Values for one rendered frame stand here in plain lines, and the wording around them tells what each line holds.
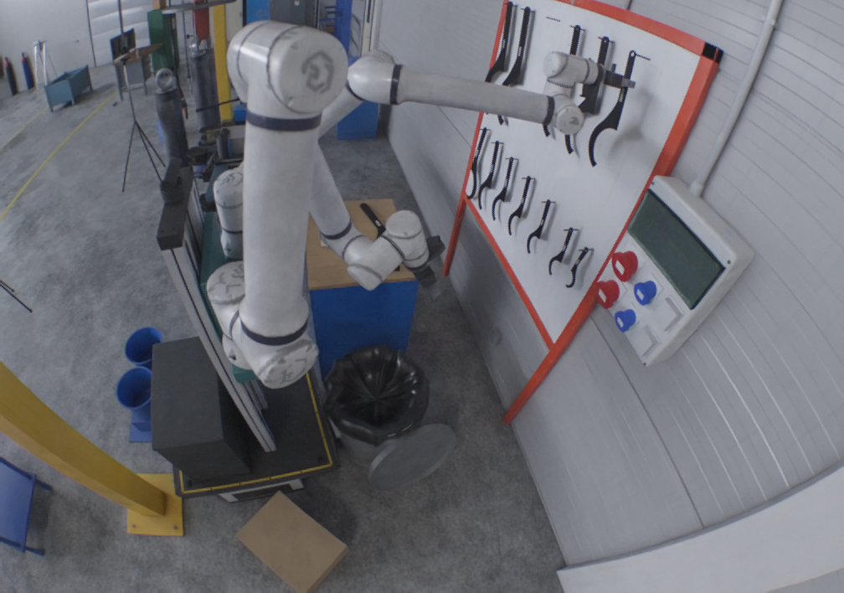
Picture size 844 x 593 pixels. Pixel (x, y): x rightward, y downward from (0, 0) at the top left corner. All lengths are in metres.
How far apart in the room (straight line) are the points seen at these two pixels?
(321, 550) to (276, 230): 1.68
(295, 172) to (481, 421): 2.28
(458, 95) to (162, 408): 1.67
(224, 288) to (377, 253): 0.38
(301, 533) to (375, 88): 1.91
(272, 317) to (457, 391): 2.08
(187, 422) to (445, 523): 1.51
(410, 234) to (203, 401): 1.22
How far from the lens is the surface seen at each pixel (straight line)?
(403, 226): 0.95
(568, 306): 1.86
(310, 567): 2.05
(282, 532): 2.08
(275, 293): 0.73
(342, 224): 0.96
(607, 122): 1.49
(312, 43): 0.53
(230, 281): 0.96
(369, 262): 0.94
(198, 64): 4.58
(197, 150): 3.28
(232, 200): 1.31
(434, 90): 1.05
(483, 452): 2.57
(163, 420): 1.82
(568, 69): 1.23
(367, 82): 1.06
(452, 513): 2.42
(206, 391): 1.80
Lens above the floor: 2.33
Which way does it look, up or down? 44 degrees down
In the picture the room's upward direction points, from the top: 11 degrees clockwise
